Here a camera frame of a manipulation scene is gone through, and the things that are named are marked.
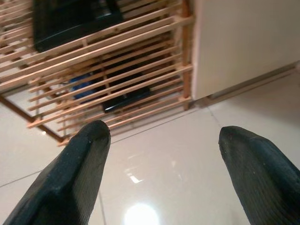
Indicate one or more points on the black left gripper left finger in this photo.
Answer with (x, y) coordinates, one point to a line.
(68, 178)

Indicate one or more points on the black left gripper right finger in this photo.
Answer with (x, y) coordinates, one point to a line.
(264, 178)

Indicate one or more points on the blue plastic item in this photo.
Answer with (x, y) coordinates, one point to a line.
(85, 92)

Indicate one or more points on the black glossy bottle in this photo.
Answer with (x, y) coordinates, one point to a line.
(131, 98)

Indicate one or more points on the white counter cabinet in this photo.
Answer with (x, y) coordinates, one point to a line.
(246, 47)

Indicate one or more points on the black box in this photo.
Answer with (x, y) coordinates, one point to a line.
(70, 28)

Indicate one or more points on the wooden slatted rack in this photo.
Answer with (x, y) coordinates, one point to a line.
(131, 35)

